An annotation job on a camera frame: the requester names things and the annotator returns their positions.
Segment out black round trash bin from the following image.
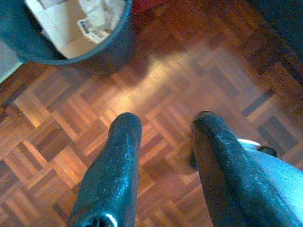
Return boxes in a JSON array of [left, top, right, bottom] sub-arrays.
[[0, 0, 134, 67]]

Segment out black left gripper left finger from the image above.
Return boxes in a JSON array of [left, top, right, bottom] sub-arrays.
[[67, 112, 143, 227]]

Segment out crumpled printed paper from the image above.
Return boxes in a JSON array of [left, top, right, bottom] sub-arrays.
[[77, 0, 127, 44]]

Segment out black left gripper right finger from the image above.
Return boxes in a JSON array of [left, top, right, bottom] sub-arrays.
[[190, 111, 301, 227]]

